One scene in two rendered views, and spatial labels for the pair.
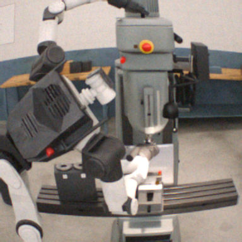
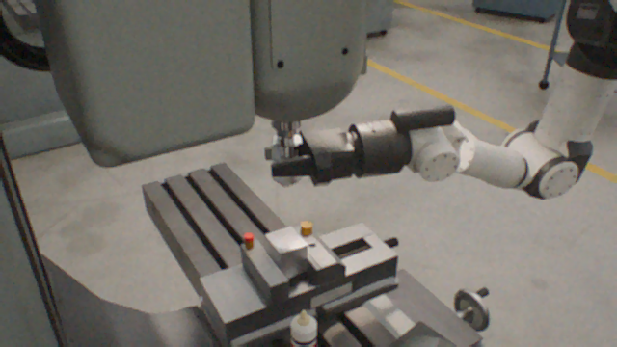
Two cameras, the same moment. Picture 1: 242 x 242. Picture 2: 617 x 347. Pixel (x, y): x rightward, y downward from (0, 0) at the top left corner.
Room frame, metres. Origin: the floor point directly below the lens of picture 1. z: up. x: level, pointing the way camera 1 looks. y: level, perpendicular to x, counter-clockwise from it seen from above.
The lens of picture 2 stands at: (2.10, 0.47, 1.62)
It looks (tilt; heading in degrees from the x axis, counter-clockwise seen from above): 31 degrees down; 235
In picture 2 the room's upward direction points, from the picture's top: straight up
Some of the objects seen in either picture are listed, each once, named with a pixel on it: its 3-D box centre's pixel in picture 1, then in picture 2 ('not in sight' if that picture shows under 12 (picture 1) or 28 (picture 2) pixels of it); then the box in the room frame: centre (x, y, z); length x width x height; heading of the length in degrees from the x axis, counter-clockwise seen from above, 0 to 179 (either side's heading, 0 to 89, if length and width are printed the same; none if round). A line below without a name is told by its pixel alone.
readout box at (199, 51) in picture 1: (200, 60); not in sight; (2.00, -0.49, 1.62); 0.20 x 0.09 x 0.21; 177
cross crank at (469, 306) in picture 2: not in sight; (461, 315); (1.22, -0.10, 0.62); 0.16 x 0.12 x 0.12; 177
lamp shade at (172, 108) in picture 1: (170, 109); not in sight; (1.50, -0.21, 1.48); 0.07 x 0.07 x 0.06
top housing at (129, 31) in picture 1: (144, 31); not in sight; (1.73, -0.13, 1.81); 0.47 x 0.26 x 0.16; 177
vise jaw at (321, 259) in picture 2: (150, 187); (313, 253); (1.66, -0.14, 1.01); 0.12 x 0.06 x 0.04; 84
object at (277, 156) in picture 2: not in sight; (286, 161); (1.72, -0.13, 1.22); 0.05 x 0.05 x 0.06
